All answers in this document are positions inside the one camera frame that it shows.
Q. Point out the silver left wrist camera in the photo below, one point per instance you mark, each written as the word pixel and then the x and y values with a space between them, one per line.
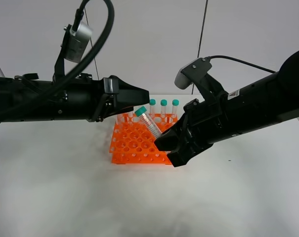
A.
pixel 77 42

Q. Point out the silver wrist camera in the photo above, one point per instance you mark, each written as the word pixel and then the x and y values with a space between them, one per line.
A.
pixel 192 73
pixel 77 42

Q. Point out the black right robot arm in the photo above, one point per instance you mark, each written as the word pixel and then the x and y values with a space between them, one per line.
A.
pixel 266 102

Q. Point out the orange test tube rack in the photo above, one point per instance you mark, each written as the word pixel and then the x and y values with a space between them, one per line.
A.
pixel 132 143

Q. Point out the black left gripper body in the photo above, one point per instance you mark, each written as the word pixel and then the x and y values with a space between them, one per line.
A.
pixel 103 95

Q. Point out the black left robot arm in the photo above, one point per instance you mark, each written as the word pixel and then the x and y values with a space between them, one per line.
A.
pixel 82 99

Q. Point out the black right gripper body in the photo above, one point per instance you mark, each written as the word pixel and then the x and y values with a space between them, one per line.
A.
pixel 203 123

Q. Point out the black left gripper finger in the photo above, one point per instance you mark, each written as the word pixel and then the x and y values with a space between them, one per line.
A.
pixel 125 95

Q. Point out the teal capped test tube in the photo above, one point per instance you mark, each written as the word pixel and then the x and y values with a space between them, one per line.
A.
pixel 141 113

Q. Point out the back row tube far right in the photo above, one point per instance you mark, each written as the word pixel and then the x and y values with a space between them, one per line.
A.
pixel 175 104

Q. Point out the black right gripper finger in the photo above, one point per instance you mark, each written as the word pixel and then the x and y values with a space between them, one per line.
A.
pixel 174 138
pixel 182 155

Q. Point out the second row tube left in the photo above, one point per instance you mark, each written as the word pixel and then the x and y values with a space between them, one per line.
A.
pixel 120 119

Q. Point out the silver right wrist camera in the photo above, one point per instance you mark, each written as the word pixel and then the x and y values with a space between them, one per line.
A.
pixel 192 73

